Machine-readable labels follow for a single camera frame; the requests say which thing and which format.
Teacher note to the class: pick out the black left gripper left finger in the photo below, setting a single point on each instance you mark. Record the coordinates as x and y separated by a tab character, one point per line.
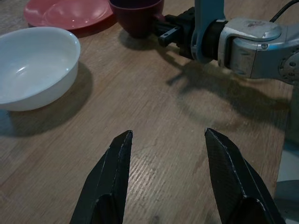
109	177

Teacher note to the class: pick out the pink plate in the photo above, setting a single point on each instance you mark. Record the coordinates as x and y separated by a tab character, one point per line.
70	14

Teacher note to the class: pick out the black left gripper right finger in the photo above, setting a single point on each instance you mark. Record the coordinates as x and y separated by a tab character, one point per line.
233	177

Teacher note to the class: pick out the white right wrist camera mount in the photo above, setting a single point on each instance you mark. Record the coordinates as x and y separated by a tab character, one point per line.
204	16

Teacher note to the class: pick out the purple cup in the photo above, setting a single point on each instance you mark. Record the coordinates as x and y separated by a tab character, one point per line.
137	18

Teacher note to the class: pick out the white bowl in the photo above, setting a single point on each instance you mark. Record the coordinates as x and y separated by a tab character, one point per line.
35	70

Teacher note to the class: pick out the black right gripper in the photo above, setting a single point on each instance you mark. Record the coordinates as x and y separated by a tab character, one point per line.
185	32

